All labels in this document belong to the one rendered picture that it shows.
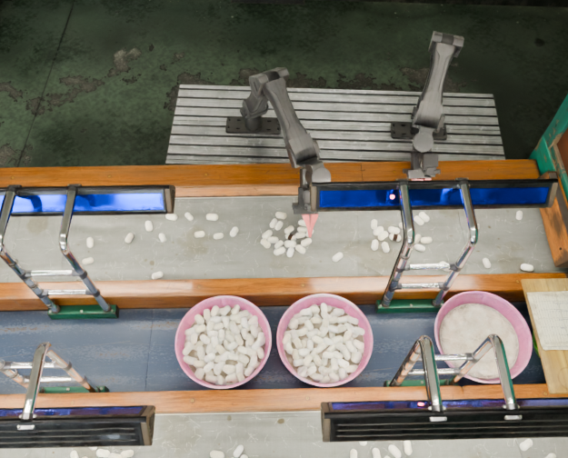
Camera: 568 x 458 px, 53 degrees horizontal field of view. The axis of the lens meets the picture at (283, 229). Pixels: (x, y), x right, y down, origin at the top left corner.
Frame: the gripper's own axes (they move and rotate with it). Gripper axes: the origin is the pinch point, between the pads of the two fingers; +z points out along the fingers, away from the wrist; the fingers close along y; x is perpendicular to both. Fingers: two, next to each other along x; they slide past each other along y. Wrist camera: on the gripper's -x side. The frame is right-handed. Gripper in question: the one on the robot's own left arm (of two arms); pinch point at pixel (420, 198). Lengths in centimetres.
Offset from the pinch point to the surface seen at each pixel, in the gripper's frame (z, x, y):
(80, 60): -62, 159, -153
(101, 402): 48, -33, -91
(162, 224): 8, 4, -80
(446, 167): -8.6, 14.0, 11.9
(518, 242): 13.7, -1.3, 30.4
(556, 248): 13.7, -11.7, 37.2
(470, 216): -0.2, -39.1, 2.0
